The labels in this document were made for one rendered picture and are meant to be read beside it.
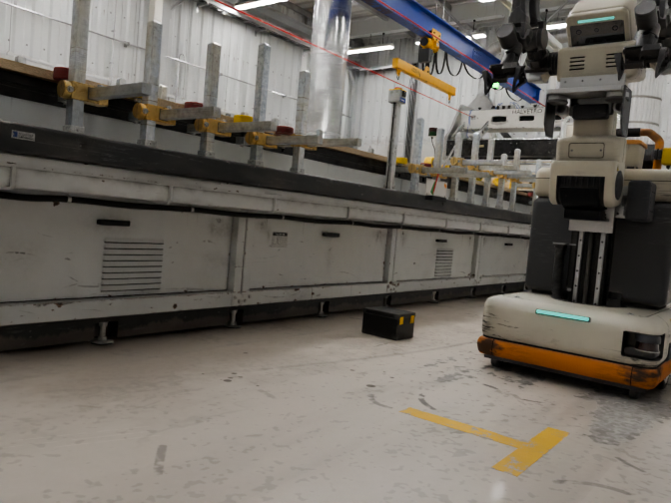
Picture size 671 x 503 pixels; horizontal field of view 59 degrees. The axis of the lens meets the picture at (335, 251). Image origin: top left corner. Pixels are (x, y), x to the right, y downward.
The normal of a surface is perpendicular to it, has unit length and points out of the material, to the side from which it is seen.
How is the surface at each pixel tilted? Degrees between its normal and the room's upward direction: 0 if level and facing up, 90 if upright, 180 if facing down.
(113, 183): 90
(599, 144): 98
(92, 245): 90
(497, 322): 90
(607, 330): 90
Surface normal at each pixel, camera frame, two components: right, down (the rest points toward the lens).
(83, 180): 0.79, 0.10
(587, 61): -0.61, 0.13
